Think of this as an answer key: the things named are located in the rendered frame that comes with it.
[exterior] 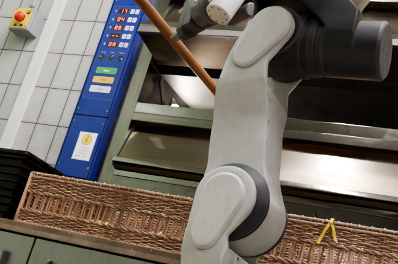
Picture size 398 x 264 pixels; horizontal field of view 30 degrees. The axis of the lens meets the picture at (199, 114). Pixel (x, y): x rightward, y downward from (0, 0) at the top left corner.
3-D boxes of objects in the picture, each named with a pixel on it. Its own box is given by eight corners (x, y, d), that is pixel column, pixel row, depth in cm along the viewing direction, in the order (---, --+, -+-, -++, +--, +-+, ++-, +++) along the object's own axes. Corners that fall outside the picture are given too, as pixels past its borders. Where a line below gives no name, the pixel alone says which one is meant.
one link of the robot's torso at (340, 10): (385, 94, 143) (401, 15, 149) (374, 62, 133) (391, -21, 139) (252, 83, 156) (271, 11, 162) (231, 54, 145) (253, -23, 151)
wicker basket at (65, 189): (92, 265, 243) (117, 186, 252) (252, 301, 219) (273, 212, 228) (7, 221, 202) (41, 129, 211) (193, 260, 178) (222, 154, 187)
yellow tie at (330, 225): (319, 246, 170) (325, 218, 172) (339, 250, 168) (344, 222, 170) (315, 242, 168) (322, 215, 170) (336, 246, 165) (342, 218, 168)
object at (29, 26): (16, 36, 303) (25, 16, 307) (37, 38, 299) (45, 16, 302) (6, 28, 297) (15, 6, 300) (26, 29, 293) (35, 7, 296)
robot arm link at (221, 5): (188, 11, 185) (212, -2, 176) (209, -17, 190) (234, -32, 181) (218, 42, 189) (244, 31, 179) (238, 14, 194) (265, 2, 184)
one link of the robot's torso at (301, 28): (318, 90, 150) (330, 39, 154) (301, 57, 139) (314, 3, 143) (258, 85, 156) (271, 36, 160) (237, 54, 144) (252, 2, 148)
